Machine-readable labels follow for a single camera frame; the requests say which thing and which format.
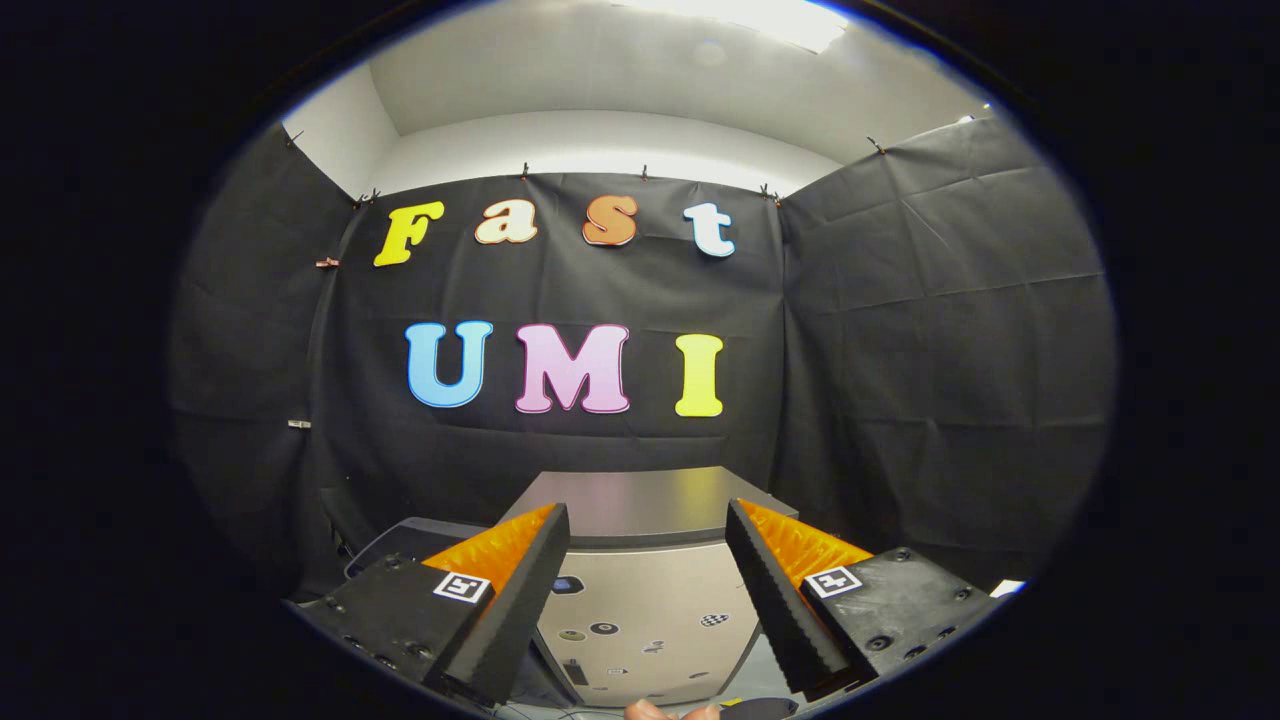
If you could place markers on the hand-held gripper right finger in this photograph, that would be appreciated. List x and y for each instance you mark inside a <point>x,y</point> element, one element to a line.
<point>775,610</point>

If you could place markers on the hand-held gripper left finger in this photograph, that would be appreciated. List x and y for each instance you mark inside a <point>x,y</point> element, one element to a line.
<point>520,610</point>

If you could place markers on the grey washing machine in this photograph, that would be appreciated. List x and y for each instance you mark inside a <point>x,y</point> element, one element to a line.
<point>365,562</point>

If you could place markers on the grey metal cabinet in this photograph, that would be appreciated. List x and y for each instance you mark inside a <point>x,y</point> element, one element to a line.
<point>650,500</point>

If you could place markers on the black backdrop cloth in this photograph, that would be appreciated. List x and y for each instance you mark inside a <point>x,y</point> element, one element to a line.
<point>560,290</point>

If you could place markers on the large ceiling light panel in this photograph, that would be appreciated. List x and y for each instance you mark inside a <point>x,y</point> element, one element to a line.
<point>750,15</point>

